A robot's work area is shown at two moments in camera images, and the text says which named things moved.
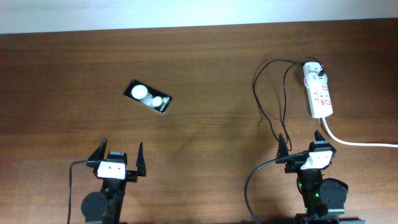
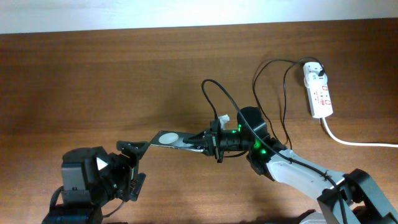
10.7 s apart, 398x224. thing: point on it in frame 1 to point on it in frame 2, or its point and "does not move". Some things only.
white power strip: (318, 91) does not move
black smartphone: (148, 96) to (175, 140)
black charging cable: (283, 92) does not move
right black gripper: (282, 149) to (212, 143)
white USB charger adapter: (311, 72) does not move
